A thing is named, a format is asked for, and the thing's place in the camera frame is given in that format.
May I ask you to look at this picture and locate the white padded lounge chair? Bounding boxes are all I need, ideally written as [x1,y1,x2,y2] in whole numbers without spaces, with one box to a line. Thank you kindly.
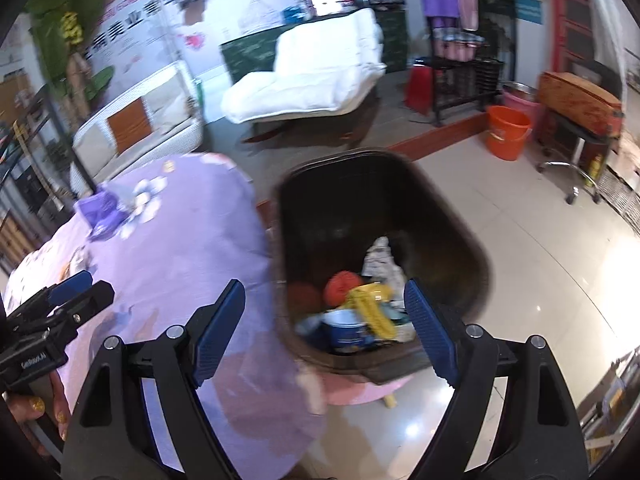
[221,8,386,124]

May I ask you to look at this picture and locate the left hand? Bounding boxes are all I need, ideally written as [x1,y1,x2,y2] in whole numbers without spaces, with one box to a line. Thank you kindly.
[3,370,70,457]

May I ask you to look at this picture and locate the white wicker sofa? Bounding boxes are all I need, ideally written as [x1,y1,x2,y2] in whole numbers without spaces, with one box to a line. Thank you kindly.
[70,61,204,196]

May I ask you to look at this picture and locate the orange plastic bucket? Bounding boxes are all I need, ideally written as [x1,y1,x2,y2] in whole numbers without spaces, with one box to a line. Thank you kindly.
[486,105,532,162]

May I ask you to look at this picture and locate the wooden top rolling stool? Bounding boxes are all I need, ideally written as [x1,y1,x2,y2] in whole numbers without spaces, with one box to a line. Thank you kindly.
[536,72,624,205]

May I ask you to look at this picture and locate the black trash bin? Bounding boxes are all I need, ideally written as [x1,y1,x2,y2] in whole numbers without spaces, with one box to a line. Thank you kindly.
[270,148,491,385]

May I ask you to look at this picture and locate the purple floral bed sheet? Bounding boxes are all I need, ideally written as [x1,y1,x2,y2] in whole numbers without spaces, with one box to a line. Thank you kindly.
[2,153,324,479]

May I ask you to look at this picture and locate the beige paper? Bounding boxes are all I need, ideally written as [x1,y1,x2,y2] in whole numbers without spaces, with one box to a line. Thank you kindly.
[361,236,406,311]

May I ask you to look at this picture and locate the blue white round tub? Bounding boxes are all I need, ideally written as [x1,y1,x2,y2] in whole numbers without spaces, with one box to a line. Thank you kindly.
[320,309,378,354]

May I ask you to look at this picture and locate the pink plastic basin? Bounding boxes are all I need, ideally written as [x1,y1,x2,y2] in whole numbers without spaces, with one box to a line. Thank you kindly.
[501,81,542,130]

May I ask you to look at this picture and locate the purple plastic package bag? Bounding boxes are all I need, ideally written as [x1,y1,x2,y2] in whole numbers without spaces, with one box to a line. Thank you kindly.
[74,182,134,242]

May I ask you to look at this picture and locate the orange sofa cushion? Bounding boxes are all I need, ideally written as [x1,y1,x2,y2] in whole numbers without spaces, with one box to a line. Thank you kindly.
[107,98,153,155]

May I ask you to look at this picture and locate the black metal bed frame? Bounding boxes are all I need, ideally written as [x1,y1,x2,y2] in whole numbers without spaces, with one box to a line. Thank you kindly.
[1,87,98,273]

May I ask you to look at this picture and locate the black metal rack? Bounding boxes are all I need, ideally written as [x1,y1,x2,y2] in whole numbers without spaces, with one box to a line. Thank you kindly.
[413,18,504,127]

